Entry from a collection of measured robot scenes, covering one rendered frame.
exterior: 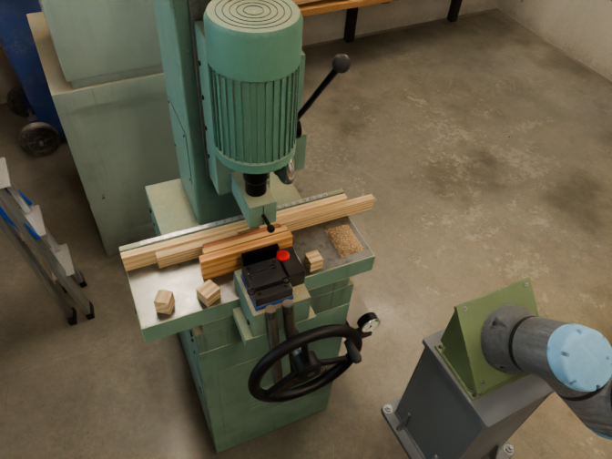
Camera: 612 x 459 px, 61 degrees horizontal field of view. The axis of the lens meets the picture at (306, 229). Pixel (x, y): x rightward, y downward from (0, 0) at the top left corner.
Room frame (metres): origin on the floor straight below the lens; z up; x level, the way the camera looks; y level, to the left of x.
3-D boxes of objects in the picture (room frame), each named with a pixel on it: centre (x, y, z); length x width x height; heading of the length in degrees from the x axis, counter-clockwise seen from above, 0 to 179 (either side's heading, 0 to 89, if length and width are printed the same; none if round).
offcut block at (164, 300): (0.66, 0.31, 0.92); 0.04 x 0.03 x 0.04; 175
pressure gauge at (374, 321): (0.82, -0.20, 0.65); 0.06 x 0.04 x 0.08; 118
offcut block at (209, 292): (0.69, 0.21, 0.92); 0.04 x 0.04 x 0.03; 52
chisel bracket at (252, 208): (0.91, 0.13, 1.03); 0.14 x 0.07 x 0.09; 28
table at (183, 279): (0.78, 0.11, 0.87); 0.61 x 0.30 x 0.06; 118
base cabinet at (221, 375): (1.00, 0.18, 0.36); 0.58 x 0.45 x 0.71; 28
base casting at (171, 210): (1.00, 0.18, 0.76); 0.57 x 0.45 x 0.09; 28
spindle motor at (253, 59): (0.89, 0.13, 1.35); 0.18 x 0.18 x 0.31
